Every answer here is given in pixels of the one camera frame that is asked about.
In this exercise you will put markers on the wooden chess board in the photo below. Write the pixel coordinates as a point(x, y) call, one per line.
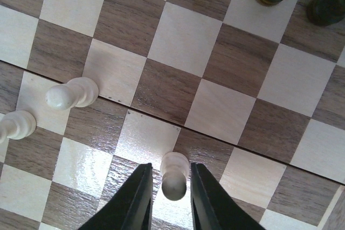
point(253, 92)

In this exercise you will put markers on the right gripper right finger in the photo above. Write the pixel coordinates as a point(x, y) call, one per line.
point(212, 207)

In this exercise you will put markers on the white pawn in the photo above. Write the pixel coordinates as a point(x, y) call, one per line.
point(78, 92)
point(175, 171)
point(17, 125)

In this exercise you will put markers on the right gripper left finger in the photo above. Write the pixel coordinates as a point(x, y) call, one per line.
point(131, 206)

